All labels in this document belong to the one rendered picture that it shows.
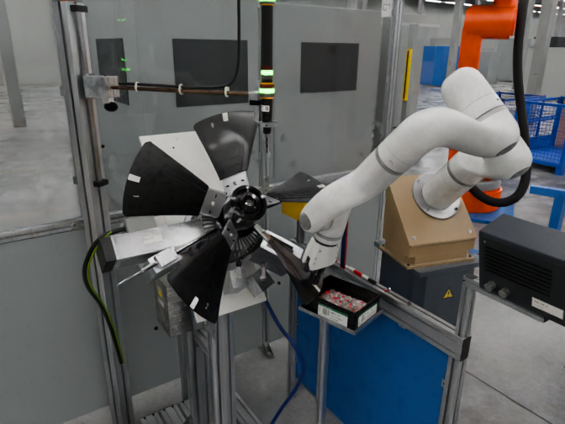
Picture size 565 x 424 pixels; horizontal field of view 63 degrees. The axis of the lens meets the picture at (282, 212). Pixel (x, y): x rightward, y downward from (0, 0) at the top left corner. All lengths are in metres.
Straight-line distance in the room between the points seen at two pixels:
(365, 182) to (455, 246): 0.72
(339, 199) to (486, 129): 0.37
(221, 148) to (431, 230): 0.80
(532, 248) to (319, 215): 0.51
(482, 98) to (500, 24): 4.11
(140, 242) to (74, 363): 1.01
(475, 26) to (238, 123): 3.95
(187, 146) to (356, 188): 0.80
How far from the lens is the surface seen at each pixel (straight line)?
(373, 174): 1.12
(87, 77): 1.75
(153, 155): 1.39
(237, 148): 1.52
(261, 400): 2.49
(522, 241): 1.26
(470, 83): 1.15
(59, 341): 2.26
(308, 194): 1.56
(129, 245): 1.43
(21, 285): 2.11
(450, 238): 1.76
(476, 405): 2.67
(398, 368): 1.78
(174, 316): 1.82
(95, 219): 1.88
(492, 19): 5.24
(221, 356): 1.78
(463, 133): 1.08
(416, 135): 1.04
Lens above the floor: 1.67
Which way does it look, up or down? 20 degrees down
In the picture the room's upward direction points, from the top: 1 degrees clockwise
